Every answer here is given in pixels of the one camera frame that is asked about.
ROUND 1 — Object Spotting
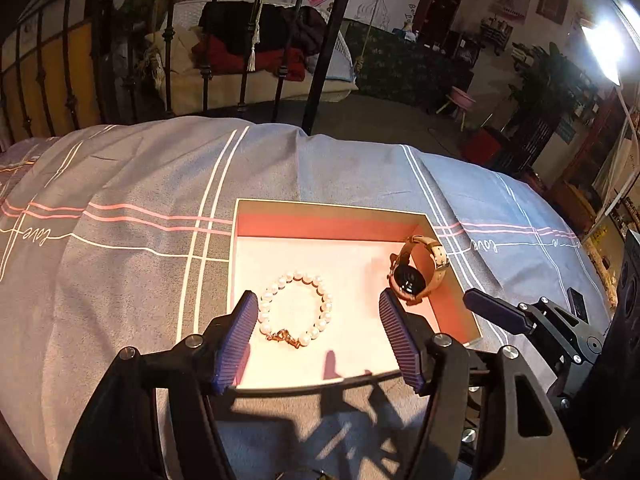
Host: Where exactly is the open pink-lined gift box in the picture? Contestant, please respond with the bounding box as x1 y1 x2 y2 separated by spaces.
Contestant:
226 197 484 392

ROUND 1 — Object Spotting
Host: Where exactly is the red phone booth cabinet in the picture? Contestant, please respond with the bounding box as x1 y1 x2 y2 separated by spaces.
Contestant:
412 0 462 47

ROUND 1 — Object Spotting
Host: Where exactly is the beige strap wristwatch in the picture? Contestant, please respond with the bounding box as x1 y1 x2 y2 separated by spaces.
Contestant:
387 234 450 306

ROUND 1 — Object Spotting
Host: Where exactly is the hanging swing chair with clothes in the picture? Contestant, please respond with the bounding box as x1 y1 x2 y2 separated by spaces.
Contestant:
145 0 329 115

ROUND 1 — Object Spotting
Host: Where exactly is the pink small stool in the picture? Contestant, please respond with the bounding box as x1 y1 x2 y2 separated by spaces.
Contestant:
436 86 476 132

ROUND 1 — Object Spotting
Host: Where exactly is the white pearl bracelet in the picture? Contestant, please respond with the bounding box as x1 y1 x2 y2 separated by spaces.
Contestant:
257 271 333 350

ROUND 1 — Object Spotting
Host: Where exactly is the black iron bed frame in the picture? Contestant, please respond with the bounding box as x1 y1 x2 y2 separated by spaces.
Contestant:
1 0 352 146

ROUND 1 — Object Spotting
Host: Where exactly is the white floor lamp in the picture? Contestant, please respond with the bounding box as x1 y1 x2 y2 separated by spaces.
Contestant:
579 18 639 233

